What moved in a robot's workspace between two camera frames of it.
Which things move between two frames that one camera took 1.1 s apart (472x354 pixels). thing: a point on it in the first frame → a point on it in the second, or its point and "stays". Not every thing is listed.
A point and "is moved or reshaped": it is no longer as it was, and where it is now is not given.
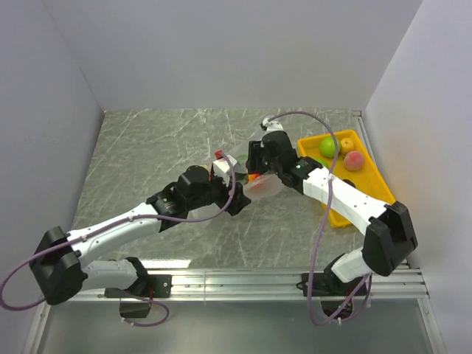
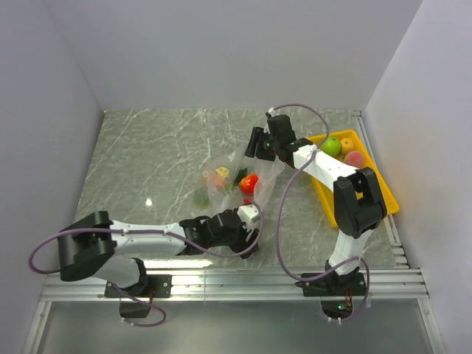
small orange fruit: [346, 145] stays
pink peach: [353, 161] stays
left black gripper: [238, 200] → [243, 243]
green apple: [327, 147] stays
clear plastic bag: [261, 186] is moved or reshaped
